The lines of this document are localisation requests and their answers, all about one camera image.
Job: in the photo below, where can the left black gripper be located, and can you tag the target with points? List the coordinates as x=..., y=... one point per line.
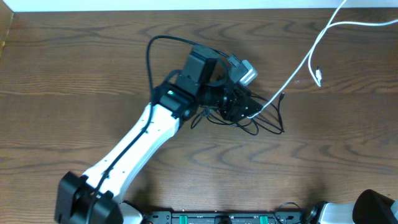
x=237, y=107

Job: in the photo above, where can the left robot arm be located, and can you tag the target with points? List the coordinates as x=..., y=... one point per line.
x=97, y=196

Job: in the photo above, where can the cardboard box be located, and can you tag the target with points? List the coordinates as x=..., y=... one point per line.
x=6, y=18

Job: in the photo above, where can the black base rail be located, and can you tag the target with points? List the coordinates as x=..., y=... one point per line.
x=280, y=217

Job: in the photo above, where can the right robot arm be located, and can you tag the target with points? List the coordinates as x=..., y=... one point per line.
x=370, y=207

